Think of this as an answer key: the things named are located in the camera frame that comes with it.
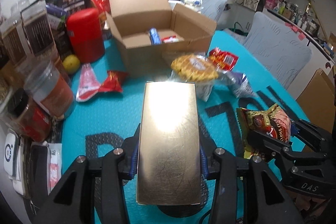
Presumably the brown gold snack packet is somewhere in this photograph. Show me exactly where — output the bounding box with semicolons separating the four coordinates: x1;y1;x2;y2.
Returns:
236;103;291;159

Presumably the gold rectangular box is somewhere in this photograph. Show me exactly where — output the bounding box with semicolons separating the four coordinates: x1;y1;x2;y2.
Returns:
136;81;201;206

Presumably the silver purple snack packet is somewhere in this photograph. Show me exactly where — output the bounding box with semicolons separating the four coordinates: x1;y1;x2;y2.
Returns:
217;70;256;98

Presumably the yellow puffed snack bag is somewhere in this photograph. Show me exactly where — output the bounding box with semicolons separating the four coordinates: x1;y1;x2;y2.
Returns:
170;54;219;102

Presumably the red white snack bar packet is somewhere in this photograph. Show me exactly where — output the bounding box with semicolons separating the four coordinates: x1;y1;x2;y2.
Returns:
161;35;182;43

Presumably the blue cylindrical snack tube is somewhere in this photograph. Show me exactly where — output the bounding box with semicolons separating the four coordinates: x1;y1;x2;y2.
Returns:
149;28;161;45

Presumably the brown box right edge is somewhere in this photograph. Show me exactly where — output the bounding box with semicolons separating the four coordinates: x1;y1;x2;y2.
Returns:
296;69;335;133

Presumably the white round device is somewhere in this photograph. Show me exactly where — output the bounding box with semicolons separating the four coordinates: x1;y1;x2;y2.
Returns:
3;129;19;177

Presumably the dark jar red label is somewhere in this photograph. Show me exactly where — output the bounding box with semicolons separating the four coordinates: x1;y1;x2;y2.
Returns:
7;88;51;142

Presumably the grey cushioned chair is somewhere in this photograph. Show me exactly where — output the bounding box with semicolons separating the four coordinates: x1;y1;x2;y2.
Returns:
243;12;313;89

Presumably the teal table mat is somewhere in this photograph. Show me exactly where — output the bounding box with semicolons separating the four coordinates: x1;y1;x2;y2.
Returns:
60;30;310;224

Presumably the pink white snack packet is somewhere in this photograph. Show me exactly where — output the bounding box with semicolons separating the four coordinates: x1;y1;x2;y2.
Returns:
76;63;101;103

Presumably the clear jar orange label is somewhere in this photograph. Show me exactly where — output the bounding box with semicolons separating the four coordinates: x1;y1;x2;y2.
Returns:
24;60;75;120

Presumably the small red snack packet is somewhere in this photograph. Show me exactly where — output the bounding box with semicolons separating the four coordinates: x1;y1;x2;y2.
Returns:
98;71;128;93

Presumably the red yellow snack packet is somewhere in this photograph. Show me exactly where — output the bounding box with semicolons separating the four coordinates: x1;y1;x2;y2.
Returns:
209;47;239;71

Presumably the yellow lemon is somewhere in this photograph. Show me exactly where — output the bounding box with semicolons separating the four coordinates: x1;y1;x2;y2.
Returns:
63;55;81;75

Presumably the red plastic canister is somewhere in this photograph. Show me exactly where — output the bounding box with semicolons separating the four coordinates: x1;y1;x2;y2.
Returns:
66;8;105;64

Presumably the open cardboard box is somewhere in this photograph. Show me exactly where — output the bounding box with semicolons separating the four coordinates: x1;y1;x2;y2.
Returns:
106;0;217;78

